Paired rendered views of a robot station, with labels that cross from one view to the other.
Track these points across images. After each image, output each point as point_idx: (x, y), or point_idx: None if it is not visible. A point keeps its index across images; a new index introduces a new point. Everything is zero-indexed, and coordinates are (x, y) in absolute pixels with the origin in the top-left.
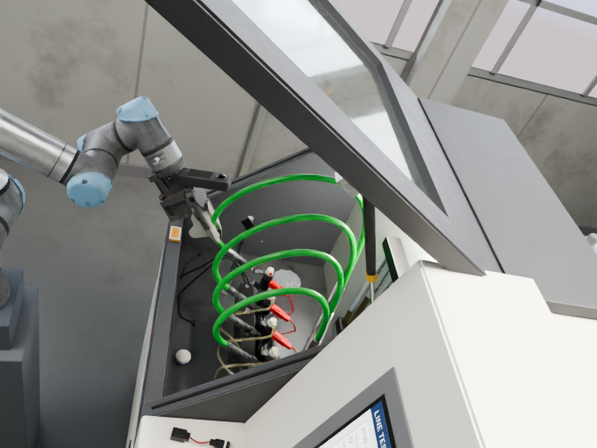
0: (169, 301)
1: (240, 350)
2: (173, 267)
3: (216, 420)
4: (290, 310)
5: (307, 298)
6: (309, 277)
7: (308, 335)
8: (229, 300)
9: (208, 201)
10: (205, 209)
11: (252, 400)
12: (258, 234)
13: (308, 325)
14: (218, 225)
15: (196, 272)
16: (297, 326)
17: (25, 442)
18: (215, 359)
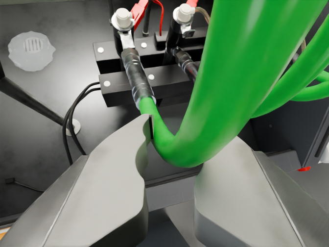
0: (165, 190)
1: (298, 54)
2: None
3: None
4: (78, 45)
5: (49, 26)
6: (9, 24)
7: (108, 25)
8: (86, 119)
9: (57, 245)
10: (138, 229)
11: None
12: None
13: (94, 25)
14: (143, 126)
15: (50, 172)
16: (100, 37)
17: (185, 240)
18: (174, 117)
